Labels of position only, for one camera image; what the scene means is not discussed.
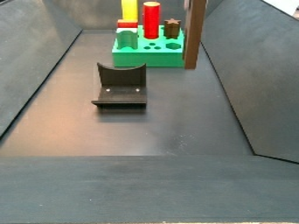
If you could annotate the green fixture base block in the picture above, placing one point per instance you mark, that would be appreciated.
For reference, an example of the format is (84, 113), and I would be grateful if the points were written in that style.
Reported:
(160, 52)

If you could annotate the small red square block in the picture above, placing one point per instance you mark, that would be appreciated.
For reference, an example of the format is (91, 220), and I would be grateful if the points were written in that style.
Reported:
(127, 23)

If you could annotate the tall yellow square block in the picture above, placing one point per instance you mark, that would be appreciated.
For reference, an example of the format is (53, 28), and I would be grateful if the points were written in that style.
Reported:
(129, 9)

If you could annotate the black curved cradle stand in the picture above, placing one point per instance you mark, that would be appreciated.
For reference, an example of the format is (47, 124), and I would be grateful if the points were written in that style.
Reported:
(121, 86)

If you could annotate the green arch block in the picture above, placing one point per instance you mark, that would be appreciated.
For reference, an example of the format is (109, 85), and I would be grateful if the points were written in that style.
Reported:
(125, 38)

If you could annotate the brown star peg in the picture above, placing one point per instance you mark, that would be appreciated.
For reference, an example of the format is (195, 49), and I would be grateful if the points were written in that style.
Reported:
(171, 28)

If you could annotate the tall red cylinder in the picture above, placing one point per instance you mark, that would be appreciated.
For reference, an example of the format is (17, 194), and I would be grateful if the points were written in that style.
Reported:
(151, 10)

